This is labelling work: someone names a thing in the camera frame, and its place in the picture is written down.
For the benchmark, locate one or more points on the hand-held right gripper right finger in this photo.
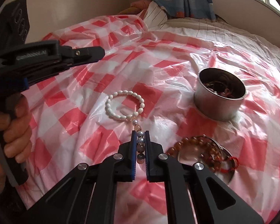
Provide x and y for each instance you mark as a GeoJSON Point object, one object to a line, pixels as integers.
{"type": "Point", "coordinates": [147, 158]}

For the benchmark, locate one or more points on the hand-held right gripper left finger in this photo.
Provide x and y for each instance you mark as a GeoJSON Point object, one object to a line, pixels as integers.
{"type": "Point", "coordinates": [134, 158]}

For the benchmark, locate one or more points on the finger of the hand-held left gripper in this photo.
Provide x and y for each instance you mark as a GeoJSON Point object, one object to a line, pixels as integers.
{"type": "Point", "coordinates": [44, 71]}
{"type": "Point", "coordinates": [84, 53]}

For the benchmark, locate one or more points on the silver tin lid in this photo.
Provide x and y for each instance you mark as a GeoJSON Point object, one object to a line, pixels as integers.
{"type": "Point", "coordinates": [189, 152]}

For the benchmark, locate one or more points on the silver metal tin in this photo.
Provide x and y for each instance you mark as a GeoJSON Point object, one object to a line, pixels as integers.
{"type": "Point", "coordinates": [214, 107]}

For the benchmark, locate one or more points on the person's left hand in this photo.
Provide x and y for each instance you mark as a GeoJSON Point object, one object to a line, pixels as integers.
{"type": "Point", "coordinates": [18, 135]}

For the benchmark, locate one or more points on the red white checked plastic sheet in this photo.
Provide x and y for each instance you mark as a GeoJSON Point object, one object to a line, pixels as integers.
{"type": "Point", "coordinates": [84, 121]}

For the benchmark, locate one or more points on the orange cloth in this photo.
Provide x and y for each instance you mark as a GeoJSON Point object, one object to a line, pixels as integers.
{"type": "Point", "coordinates": [140, 3]}

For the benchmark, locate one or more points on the white striped pillow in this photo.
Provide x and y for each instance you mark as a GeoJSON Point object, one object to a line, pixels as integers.
{"type": "Point", "coordinates": [156, 16]}

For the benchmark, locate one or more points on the beige striped bedsheet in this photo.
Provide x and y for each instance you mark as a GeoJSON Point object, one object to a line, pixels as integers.
{"type": "Point", "coordinates": [235, 35]}

